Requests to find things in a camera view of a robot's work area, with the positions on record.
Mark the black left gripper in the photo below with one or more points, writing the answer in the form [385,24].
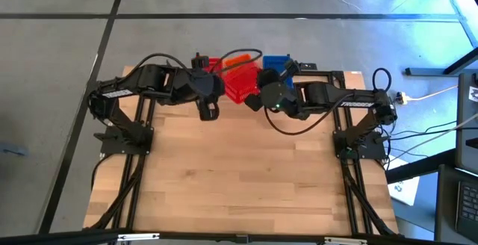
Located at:
[209,86]

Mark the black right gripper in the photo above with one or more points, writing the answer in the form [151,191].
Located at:
[280,97]

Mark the red plastic slotted basket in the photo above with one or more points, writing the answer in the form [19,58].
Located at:
[216,65]
[241,84]

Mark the blue plastic slotted basket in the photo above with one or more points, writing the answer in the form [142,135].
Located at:
[274,62]

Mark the orange plastic slotted basket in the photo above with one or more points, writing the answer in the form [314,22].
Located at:
[237,59]

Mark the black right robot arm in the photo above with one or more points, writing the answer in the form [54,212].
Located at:
[325,92]

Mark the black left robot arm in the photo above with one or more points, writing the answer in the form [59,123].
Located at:
[153,80]

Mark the black metal table leg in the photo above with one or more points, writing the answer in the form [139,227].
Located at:
[425,72]

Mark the black desk leg bar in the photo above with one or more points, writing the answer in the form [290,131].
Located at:
[418,168]

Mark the white paper sheet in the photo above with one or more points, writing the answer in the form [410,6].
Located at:
[405,192]

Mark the dark grey desk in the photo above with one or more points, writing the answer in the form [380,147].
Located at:
[446,207]

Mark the black keyboard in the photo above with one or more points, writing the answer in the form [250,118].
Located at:
[468,207]

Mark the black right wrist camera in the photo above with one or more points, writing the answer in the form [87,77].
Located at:
[289,69]

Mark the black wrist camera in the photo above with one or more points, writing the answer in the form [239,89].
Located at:
[289,69]
[196,60]

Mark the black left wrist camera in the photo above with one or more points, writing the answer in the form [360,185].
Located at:
[196,60]

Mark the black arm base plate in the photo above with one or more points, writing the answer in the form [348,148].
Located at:
[373,151]
[112,148]

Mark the black frame crossbar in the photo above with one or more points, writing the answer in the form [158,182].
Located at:
[194,237]

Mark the silver metal bracket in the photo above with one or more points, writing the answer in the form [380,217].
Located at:
[345,241]
[138,237]

